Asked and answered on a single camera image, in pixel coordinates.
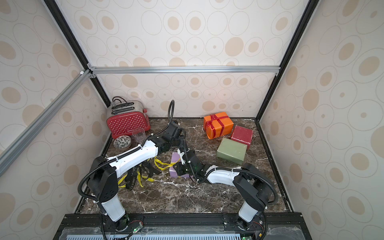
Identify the black ribbon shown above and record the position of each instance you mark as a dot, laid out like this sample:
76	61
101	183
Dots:
148	165

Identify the green gift box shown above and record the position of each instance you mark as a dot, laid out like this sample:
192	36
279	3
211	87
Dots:
232	151

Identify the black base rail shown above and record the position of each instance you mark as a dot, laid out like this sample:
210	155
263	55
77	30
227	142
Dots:
224	226

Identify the red polka dot toaster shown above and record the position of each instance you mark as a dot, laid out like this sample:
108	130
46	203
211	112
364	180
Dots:
124	117

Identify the horizontal aluminium bar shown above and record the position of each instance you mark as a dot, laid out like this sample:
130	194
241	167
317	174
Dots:
185	70

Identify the red ribbon on orange box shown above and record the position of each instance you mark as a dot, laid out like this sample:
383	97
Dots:
216	121

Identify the clear plastic cup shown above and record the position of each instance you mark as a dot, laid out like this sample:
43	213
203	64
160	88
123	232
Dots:
139	135

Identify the yellow ribbon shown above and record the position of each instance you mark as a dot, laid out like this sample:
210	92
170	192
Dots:
163	166
136	175

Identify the diagonal aluminium bar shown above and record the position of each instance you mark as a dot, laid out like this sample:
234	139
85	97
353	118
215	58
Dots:
22	141

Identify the purple gift box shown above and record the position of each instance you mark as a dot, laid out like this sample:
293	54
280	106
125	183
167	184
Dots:
172	171

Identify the black frame post left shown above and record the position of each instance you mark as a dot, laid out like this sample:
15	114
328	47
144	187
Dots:
59	18

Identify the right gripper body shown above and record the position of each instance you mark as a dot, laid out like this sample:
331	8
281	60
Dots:
181	170

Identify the orange gift box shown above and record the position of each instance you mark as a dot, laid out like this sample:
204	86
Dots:
219	124

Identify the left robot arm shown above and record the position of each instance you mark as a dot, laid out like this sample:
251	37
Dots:
101	183

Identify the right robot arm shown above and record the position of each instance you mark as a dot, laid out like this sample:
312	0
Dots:
256	189

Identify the black frame post right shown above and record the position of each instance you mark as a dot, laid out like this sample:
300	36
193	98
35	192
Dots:
302	25

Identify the dark red gift box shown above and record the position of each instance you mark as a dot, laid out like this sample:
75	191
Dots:
242	135

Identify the patterned ceramic bowl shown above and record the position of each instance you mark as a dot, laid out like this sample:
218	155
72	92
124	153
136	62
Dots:
122	142

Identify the black frame post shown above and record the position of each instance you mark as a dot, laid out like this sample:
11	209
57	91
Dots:
59	18
302	25

